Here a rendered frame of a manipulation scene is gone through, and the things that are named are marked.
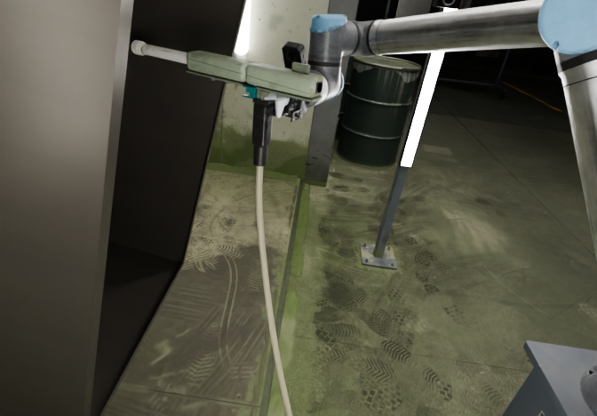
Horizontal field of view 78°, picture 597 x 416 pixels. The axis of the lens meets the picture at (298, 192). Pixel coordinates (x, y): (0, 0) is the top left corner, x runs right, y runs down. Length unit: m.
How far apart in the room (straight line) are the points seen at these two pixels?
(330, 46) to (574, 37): 0.54
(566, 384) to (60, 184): 1.02
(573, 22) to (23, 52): 0.67
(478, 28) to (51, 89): 0.76
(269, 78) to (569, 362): 0.92
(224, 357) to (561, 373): 1.09
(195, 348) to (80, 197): 1.18
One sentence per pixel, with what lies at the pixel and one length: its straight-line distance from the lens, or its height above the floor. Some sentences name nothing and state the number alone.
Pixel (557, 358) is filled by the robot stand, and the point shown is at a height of 0.64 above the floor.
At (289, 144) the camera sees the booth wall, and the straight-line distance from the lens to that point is 2.75.
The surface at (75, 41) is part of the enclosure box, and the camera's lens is 0.44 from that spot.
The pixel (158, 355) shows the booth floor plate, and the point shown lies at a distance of 1.62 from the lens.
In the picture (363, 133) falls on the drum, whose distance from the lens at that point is 3.24.
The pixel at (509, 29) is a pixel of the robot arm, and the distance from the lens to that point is 0.87.
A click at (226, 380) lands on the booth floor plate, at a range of 1.53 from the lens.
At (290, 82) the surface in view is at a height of 1.16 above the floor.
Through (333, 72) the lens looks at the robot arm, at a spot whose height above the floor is 1.14.
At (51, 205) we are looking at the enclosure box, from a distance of 0.53.
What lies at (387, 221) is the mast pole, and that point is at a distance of 2.09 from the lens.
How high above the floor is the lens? 1.31
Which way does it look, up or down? 28 degrees down
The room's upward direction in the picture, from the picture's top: 8 degrees clockwise
